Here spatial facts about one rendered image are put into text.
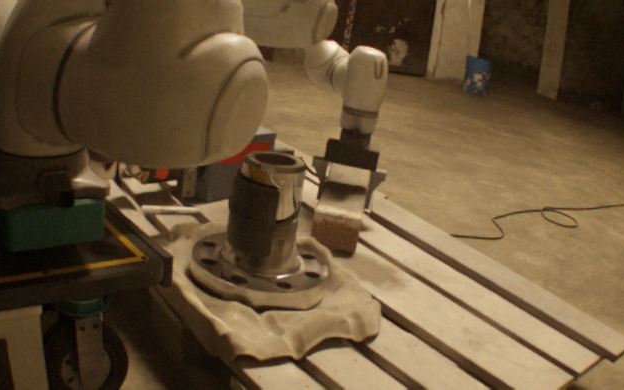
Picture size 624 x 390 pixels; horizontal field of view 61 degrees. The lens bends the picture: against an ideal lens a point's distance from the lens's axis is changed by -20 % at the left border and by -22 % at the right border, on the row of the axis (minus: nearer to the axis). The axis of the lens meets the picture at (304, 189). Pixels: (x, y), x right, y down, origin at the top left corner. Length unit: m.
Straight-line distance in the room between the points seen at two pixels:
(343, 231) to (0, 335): 0.91
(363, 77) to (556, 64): 7.89
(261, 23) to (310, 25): 0.07
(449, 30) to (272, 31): 5.87
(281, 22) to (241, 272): 0.49
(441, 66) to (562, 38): 3.15
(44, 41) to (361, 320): 0.72
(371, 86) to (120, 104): 1.00
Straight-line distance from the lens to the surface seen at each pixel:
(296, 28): 0.89
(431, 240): 1.59
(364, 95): 1.55
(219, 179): 1.63
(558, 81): 9.30
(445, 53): 6.74
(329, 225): 1.45
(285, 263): 1.18
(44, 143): 0.76
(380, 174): 1.62
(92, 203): 0.80
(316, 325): 1.06
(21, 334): 0.82
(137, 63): 0.61
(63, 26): 0.73
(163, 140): 0.61
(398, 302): 1.29
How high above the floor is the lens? 0.71
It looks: 18 degrees down
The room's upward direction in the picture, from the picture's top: 10 degrees clockwise
